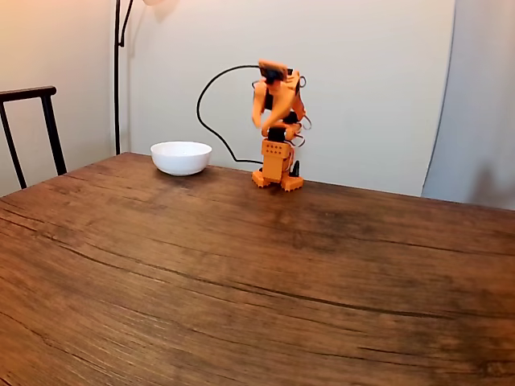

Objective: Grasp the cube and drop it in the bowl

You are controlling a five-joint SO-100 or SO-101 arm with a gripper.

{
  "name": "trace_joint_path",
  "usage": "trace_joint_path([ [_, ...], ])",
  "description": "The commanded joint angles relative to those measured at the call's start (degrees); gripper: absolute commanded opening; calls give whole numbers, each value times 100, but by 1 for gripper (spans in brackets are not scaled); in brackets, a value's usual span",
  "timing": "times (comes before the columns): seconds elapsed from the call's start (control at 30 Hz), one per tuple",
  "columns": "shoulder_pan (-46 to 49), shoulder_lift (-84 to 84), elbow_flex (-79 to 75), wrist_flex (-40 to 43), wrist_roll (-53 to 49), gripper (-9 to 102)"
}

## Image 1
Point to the black clamp knob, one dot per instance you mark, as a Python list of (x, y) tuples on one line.
[(296, 171)]

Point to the white backdrop sheet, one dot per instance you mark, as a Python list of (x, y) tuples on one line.
[(382, 80)]

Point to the white bowl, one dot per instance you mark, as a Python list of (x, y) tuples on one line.
[(181, 161)]

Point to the orange-mounted black camera box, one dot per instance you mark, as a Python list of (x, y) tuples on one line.
[(273, 68)]

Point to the black chair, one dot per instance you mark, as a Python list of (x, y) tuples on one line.
[(28, 91)]

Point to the black floor lamp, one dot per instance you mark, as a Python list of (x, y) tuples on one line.
[(116, 80)]

